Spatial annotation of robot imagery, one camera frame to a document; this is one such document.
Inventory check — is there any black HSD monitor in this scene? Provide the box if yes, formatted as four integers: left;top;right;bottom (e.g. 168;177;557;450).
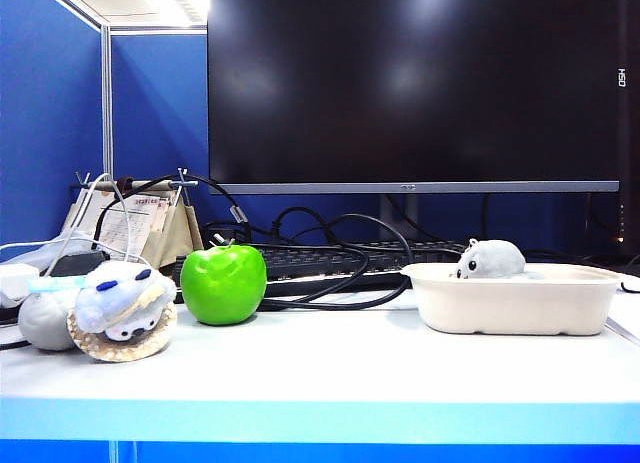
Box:
617;0;640;257

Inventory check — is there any white oval tray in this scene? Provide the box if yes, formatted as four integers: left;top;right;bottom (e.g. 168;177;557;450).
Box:
401;261;624;337

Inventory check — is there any green toy apple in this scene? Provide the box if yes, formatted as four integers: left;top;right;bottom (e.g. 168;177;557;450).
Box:
179;238;268;326

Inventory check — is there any white cable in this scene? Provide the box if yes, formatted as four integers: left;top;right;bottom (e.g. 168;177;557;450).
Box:
0;171;151;274

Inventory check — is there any black keyboard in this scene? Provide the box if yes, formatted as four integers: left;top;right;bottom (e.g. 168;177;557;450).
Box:
249;240;481;292

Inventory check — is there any white power adapter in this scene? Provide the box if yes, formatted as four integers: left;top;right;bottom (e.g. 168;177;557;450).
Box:
0;262;40;307

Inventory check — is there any beige desk calendar stand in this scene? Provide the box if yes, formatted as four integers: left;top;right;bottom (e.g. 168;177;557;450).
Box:
59;167;204;272

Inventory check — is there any grey brain-shaped stress ball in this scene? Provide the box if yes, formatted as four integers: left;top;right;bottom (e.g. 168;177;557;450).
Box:
17;287;76;352

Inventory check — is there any thin black cable with ferrite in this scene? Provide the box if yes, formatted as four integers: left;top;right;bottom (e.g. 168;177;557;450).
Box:
89;174;256;249

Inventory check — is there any plush penguin with straw hat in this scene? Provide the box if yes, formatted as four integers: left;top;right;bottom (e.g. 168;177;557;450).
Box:
27;260;179;363

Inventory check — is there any black power adapter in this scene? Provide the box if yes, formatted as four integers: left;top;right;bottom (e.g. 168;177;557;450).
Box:
49;250;112;279

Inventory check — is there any grey plush octopus keychain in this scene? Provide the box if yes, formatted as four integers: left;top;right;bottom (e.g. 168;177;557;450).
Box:
454;238;526;280

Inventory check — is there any large black computer monitor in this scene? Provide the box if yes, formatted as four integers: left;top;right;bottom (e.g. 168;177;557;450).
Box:
207;0;621;242

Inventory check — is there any thick black looped cable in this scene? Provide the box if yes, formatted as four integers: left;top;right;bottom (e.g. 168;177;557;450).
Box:
254;206;416;312

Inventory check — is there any aluminium partition frame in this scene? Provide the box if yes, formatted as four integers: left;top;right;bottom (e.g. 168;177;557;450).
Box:
34;0;209;182

